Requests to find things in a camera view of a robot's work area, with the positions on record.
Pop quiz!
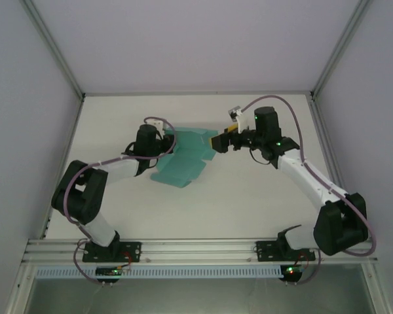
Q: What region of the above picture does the teal paper box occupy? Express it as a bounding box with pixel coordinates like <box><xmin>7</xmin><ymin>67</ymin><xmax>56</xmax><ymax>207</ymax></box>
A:
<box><xmin>149</xmin><ymin>126</ymin><xmax>219</xmax><ymax>190</ymax></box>

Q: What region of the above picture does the left circuit board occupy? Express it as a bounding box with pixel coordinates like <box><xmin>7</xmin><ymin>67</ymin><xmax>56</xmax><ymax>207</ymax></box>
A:
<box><xmin>95</xmin><ymin>266</ymin><xmax>122</xmax><ymax>277</ymax></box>

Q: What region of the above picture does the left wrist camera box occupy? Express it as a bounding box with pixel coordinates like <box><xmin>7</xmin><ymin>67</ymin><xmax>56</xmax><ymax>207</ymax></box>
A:
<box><xmin>146</xmin><ymin>118</ymin><xmax>167</xmax><ymax>130</ymax></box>

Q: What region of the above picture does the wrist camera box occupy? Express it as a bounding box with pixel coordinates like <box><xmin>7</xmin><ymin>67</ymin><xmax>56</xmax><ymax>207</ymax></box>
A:
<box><xmin>227</xmin><ymin>105</ymin><xmax>247</xmax><ymax>133</ymax></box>
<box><xmin>146</xmin><ymin>118</ymin><xmax>167</xmax><ymax>130</ymax></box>

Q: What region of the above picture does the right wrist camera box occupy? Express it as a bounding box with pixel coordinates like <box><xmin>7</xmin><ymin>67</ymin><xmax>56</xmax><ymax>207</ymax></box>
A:
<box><xmin>227</xmin><ymin>105</ymin><xmax>247</xmax><ymax>133</ymax></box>

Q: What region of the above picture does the aluminium table side rail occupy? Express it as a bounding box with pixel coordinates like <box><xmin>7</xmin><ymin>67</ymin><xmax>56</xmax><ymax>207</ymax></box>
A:
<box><xmin>38</xmin><ymin>96</ymin><xmax>86</xmax><ymax>239</ymax></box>
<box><xmin>307</xmin><ymin>94</ymin><xmax>360</xmax><ymax>238</ymax></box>

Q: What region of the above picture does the aluminium mounting rail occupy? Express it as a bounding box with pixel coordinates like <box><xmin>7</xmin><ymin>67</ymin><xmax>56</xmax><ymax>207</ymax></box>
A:
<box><xmin>21</xmin><ymin>237</ymin><xmax>379</xmax><ymax>264</ymax></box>

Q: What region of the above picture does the aluminium frame post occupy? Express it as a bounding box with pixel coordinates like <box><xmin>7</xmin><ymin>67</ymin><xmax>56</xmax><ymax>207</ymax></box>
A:
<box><xmin>19</xmin><ymin>0</ymin><xmax>86</xmax><ymax>99</ymax></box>
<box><xmin>309</xmin><ymin>0</ymin><xmax>374</xmax><ymax>99</ymax></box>

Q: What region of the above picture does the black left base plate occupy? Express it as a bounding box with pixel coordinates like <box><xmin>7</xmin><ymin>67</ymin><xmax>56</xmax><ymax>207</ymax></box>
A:
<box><xmin>82</xmin><ymin>241</ymin><xmax>142</xmax><ymax>263</ymax></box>

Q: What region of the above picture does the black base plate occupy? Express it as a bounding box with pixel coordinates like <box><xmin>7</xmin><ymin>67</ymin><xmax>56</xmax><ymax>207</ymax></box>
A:
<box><xmin>255</xmin><ymin>240</ymin><xmax>316</xmax><ymax>263</ymax></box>
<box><xmin>82</xmin><ymin>241</ymin><xmax>142</xmax><ymax>263</ymax></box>

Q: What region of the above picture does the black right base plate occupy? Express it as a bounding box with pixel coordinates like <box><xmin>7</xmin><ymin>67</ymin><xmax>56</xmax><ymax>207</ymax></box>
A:
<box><xmin>255</xmin><ymin>240</ymin><xmax>316</xmax><ymax>263</ymax></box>

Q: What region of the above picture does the light blue slotted cable duct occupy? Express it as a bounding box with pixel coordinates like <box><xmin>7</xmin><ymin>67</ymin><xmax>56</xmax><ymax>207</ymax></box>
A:
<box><xmin>35</xmin><ymin>265</ymin><xmax>282</xmax><ymax>280</ymax></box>

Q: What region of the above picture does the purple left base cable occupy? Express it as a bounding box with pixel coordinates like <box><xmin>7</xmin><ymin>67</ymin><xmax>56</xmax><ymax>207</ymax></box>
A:
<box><xmin>71</xmin><ymin>240</ymin><xmax>102</xmax><ymax>286</ymax></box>

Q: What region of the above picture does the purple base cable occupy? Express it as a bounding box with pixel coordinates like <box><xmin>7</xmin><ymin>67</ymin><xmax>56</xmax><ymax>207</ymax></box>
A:
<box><xmin>71</xmin><ymin>240</ymin><xmax>102</xmax><ymax>286</ymax></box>
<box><xmin>294</xmin><ymin>245</ymin><xmax>323</xmax><ymax>286</ymax></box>

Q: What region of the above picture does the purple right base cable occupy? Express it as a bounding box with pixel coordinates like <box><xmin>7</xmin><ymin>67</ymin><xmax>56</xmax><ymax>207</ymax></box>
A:
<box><xmin>294</xmin><ymin>245</ymin><xmax>323</xmax><ymax>286</ymax></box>

